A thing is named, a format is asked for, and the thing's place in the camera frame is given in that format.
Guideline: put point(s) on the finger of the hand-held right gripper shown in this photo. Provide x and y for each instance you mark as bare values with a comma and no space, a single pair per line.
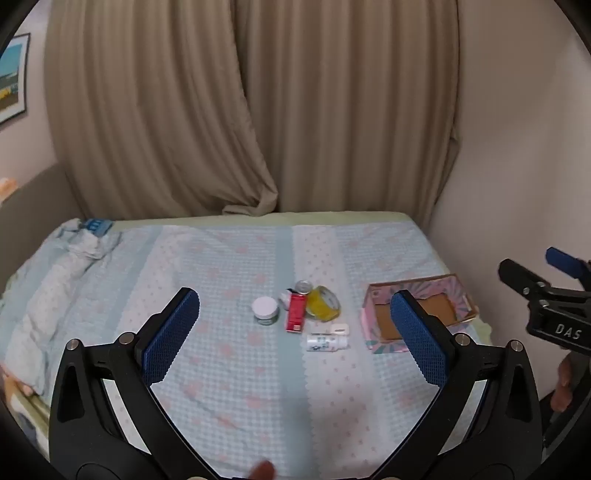
519,275
562,261

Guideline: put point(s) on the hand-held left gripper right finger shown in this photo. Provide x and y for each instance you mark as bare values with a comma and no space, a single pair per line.
418,337

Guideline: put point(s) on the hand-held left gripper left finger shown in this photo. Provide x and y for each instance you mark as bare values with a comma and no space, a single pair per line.
173,337

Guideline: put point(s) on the patterned cardboard box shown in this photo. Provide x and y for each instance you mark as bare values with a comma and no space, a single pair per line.
415,318

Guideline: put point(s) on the white earbud case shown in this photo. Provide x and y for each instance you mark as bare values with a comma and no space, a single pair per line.
340,329

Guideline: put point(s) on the white pill bottle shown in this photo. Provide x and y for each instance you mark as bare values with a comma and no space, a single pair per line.
325,342

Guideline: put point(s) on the yellow tape roll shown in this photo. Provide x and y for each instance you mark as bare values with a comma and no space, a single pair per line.
328,310

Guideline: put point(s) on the white lid jar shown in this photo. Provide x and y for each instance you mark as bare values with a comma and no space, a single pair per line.
265,308

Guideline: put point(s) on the red carton box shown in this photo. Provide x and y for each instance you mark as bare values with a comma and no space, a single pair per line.
297,314

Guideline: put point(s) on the person's right hand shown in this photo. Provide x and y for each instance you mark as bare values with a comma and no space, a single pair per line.
563,385

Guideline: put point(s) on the person's left hand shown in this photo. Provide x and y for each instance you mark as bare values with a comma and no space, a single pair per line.
262,470

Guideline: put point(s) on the red drink can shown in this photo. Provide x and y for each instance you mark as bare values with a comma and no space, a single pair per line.
304,286

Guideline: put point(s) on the crumpled pale blue quilt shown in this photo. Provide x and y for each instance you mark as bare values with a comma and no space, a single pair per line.
51,295

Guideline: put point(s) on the blue fabric label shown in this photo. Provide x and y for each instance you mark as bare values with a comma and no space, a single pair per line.
97,226

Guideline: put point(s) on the pale green bed sheet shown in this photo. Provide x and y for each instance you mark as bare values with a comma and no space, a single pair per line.
258,218

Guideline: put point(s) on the grey headboard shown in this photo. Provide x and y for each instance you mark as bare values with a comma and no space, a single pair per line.
37,217

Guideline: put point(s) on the peach coloured object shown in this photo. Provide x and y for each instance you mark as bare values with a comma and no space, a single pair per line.
7,189

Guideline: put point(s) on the framed wall picture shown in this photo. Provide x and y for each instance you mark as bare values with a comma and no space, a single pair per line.
13,78

